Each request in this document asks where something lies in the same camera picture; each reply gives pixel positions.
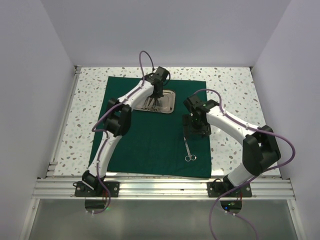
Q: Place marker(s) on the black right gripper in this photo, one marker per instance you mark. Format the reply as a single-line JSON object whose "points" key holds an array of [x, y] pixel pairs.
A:
{"points": [[205, 131]]}

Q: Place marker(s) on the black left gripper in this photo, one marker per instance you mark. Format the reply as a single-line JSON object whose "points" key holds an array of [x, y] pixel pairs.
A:
{"points": [[158, 95]]}

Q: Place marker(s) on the silver surgical scissors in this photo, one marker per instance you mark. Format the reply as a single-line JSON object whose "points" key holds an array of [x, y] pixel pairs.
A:
{"points": [[189, 157]]}

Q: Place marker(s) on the dark green surgical cloth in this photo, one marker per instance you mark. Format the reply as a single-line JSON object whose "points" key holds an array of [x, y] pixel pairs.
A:
{"points": [[155, 145]]}

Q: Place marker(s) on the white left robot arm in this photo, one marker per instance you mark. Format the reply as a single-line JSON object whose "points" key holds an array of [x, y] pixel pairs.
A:
{"points": [[116, 122]]}

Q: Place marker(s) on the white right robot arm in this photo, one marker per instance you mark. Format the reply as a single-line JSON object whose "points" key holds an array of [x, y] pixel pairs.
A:
{"points": [[259, 146]]}

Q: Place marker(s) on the stainless steel instrument tray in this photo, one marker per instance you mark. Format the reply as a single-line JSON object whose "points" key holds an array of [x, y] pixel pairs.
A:
{"points": [[167, 103]]}

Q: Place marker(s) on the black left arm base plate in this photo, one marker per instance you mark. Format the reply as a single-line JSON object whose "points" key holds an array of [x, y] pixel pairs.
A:
{"points": [[110, 189]]}

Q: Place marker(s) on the aluminium rail frame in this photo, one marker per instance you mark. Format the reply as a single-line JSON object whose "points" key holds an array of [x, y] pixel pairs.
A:
{"points": [[149, 206]]}

